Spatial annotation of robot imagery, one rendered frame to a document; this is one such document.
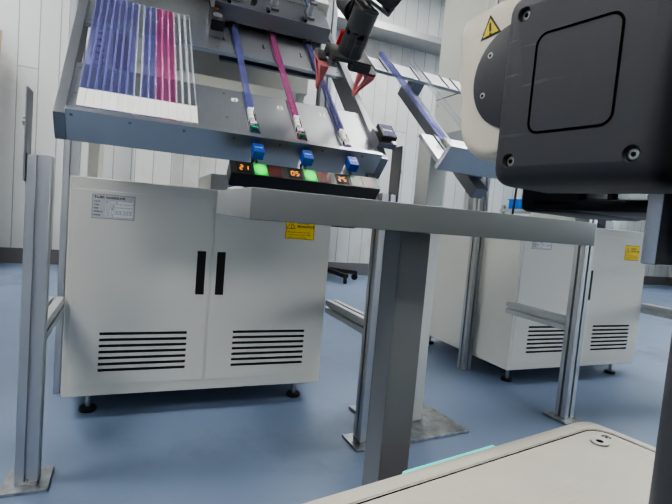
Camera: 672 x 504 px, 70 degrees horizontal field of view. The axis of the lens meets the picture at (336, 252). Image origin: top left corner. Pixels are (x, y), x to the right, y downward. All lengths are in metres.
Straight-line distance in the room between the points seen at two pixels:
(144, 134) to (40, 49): 3.65
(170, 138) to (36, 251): 0.33
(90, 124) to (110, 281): 0.46
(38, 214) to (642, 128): 0.96
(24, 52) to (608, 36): 4.49
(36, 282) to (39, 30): 3.76
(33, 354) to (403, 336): 0.70
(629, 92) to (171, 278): 1.18
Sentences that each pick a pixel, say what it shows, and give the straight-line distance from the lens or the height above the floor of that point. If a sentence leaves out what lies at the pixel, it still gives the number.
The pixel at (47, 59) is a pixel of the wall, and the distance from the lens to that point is 4.65.
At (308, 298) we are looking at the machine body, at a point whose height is 0.32.
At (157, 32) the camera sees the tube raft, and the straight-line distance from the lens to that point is 1.37.
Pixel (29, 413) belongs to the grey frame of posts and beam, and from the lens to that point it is 1.15.
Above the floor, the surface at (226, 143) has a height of 0.71.
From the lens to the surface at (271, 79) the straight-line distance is 1.78.
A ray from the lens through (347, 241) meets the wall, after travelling 4.96.
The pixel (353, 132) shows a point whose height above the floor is 0.79.
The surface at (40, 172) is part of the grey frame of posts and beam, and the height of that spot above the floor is 0.61.
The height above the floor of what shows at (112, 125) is 0.71.
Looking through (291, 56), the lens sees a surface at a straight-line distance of 1.47.
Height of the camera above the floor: 0.57
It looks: 4 degrees down
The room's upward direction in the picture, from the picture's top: 5 degrees clockwise
